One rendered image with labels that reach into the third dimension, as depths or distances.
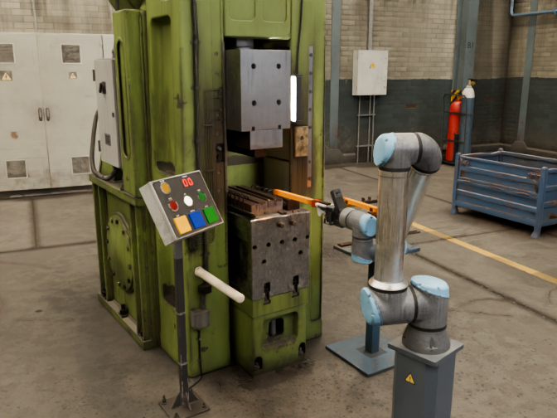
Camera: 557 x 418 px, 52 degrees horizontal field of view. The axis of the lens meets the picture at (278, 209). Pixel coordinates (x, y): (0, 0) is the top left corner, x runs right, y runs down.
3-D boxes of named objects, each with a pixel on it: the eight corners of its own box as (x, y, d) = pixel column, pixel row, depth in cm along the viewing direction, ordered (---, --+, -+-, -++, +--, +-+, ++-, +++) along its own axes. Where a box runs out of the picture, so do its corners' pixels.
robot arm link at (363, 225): (363, 240, 237) (364, 217, 235) (344, 232, 247) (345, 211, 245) (380, 236, 242) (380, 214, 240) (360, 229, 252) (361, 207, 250)
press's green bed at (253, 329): (307, 361, 334) (308, 286, 323) (253, 379, 314) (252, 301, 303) (258, 326, 379) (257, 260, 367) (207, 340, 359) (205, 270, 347)
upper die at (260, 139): (283, 147, 300) (283, 128, 298) (249, 149, 289) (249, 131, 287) (242, 138, 334) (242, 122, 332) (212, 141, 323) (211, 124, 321)
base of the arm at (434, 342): (459, 343, 229) (461, 320, 226) (433, 360, 216) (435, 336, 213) (418, 328, 242) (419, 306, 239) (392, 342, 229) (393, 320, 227)
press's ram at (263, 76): (303, 127, 305) (304, 50, 295) (241, 132, 284) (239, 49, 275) (262, 121, 339) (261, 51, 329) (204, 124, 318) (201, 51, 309)
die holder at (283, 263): (309, 286, 323) (310, 210, 312) (252, 301, 302) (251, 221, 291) (257, 259, 368) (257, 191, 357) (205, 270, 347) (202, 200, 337)
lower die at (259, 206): (282, 211, 309) (282, 196, 307) (250, 216, 298) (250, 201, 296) (243, 197, 343) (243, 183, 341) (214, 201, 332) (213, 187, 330)
